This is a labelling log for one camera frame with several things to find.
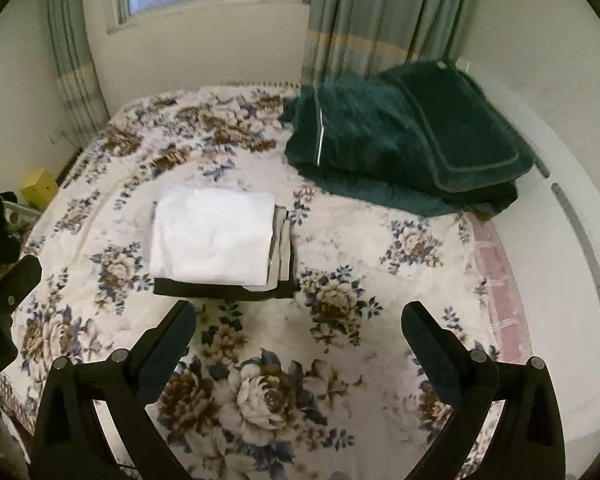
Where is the green metal shelf rack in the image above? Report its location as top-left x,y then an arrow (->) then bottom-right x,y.
3,200 -> 42,233

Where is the dark green plush blanket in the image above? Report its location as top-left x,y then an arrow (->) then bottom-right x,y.
279,61 -> 534,219

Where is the yellow box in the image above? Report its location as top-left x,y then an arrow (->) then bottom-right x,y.
20,168 -> 59,211

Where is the beige folded garment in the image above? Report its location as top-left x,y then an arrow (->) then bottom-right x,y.
246,206 -> 294,292

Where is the green striped curtain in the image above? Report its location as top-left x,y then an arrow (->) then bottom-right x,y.
301,0 -> 472,86

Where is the white small garment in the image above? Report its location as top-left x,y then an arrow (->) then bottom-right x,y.
149,183 -> 276,286

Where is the floral plush bed blanket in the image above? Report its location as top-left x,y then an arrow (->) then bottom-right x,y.
0,86 -> 519,479

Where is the white bed headboard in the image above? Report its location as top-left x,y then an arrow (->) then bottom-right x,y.
456,58 -> 600,479

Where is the left green curtain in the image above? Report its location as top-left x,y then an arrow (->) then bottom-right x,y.
45,0 -> 110,148

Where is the black folded garment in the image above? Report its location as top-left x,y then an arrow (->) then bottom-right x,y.
151,201 -> 299,302

